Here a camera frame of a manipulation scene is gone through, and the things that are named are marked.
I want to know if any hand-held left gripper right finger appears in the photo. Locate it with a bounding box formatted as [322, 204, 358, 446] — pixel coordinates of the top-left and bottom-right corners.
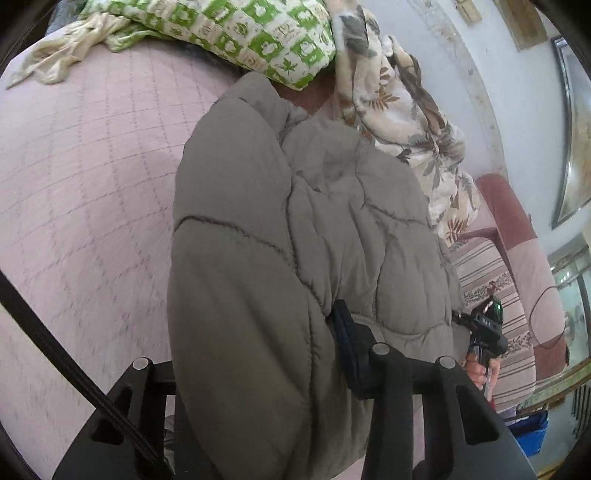
[329, 299, 539, 480]

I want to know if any blue plastic box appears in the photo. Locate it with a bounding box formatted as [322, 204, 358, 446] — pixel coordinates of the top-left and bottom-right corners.
[507, 408, 551, 457]

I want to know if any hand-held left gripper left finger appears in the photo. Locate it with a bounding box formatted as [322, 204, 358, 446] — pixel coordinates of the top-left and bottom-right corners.
[52, 357, 178, 480]

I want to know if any black strap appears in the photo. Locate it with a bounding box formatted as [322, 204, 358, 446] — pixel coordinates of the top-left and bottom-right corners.
[0, 271, 164, 464]

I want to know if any thin black cable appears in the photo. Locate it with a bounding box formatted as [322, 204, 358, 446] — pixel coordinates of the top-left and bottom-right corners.
[529, 285, 568, 349]

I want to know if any framed wall picture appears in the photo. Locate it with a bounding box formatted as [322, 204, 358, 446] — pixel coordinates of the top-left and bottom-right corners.
[551, 36, 591, 229]

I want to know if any floral leaf print blanket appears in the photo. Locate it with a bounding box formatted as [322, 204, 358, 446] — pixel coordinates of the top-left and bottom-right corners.
[323, 0, 482, 247]

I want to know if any grey quilted comforter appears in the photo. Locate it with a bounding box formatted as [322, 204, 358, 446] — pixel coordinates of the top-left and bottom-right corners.
[166, 71, 465, 480]

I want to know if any green white patterned pillow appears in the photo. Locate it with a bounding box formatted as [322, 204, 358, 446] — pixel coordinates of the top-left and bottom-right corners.
[78, 0, 337, 92]

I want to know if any person's right hand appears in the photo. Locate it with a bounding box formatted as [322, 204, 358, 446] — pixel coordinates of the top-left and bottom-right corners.
[463, 348, 502, 403]

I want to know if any wooden wall plaque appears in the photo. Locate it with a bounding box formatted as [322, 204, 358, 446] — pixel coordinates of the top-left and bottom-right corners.
[493, 0, 542, 51]

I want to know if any beige crumpled cloth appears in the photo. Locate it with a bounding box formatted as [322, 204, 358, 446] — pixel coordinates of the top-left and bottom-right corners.
[4, 10, 153, 88]

